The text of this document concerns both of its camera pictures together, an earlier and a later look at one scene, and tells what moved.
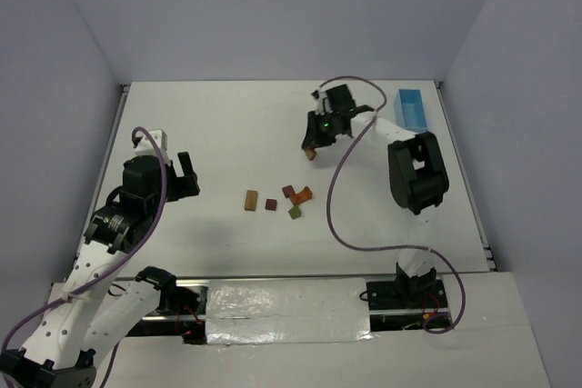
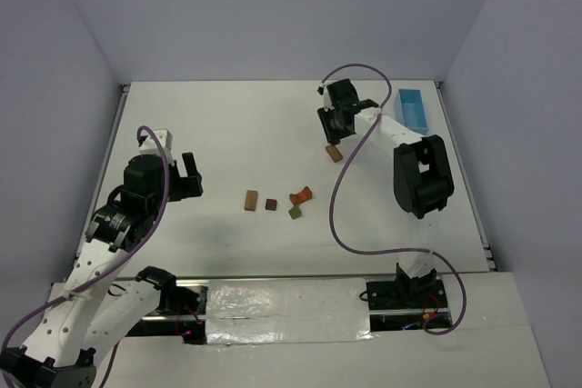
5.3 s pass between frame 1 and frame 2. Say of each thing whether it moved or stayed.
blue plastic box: stayed
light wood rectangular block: moved
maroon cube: stayed
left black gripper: stayed
